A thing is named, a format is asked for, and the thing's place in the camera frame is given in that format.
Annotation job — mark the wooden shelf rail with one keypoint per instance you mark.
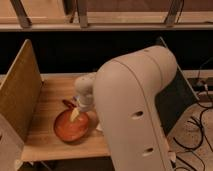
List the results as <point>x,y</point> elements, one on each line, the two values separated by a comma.
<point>105,15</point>

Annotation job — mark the orange ceramic bowl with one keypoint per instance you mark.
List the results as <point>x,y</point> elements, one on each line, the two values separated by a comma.
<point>69,130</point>

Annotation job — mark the wooden left side panel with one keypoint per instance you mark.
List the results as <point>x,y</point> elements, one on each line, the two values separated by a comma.
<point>19,92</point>

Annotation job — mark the dark red small object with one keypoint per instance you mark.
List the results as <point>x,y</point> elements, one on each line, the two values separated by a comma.
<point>69,104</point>

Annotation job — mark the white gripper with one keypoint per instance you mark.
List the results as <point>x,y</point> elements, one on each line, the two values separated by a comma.
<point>84,94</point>

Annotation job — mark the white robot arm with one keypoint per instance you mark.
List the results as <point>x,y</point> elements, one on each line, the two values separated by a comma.
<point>123,92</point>

